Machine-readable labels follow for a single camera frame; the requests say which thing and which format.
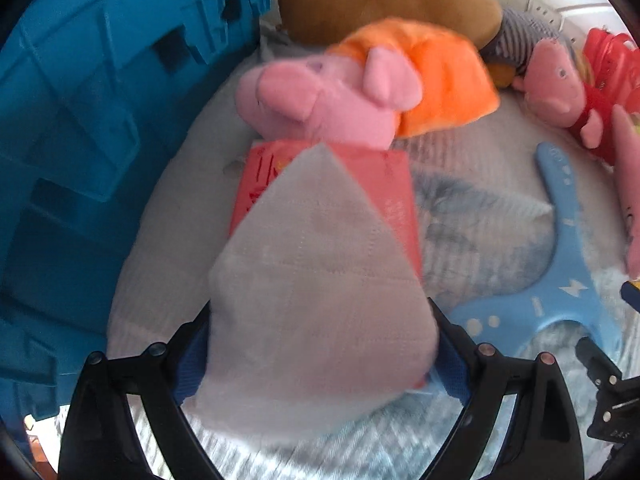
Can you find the brown capybara plush toy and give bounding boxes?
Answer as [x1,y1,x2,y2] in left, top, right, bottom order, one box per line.
[276,0,502,46]

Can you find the grey striped plush toy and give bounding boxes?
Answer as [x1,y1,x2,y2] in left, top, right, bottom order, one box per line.
[480,7,576,86]

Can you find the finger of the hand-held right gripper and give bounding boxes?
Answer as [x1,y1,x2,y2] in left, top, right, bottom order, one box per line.
[620,280,640,312]
[575,337,623,386]

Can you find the grey ribbed blanket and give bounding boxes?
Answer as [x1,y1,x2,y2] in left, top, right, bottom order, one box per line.
[55,25,640,480]

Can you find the red packet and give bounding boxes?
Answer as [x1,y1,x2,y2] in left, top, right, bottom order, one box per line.
[228,140,431,391]

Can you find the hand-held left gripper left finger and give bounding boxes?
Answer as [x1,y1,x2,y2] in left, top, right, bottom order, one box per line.
[59,302,221,480]

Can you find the pink pig plush orange dress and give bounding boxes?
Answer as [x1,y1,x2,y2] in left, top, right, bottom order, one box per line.
[235,17,501,151]

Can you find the pink axolotl plush toy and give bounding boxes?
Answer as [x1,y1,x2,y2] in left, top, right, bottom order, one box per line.
[612,105,640,281]

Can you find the pink pig plush red dress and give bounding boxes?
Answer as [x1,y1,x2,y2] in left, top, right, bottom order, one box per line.
[512,37,621,166]

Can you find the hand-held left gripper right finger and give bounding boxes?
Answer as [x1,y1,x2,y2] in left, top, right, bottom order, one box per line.
[427,299,586,480]

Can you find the grey quilted cloth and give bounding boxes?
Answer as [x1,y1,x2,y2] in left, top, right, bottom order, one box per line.
[192,142,441,436]

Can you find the blue plastic crate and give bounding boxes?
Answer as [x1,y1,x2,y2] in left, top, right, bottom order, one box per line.
[0,0,286,461]

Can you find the blue boomerang toy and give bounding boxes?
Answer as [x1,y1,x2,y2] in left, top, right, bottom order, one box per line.
[447,141,623,361]

